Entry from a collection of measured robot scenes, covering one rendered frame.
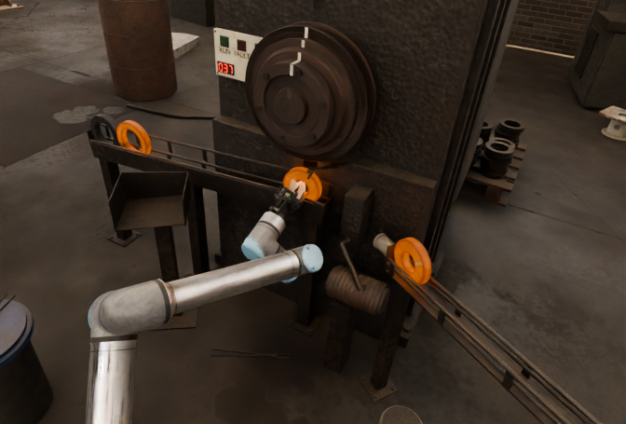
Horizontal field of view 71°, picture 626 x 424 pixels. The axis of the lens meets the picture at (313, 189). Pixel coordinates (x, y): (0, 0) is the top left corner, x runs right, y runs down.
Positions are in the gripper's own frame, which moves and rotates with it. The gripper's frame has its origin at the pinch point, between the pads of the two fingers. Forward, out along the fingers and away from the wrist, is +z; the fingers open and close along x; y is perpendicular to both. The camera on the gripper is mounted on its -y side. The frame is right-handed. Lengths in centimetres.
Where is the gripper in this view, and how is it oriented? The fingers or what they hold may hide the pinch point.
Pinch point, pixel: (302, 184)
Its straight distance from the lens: 172.8
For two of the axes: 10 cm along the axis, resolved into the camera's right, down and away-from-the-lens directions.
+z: 4.6, -7.0, 5.5
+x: -8.8, -3.1, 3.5
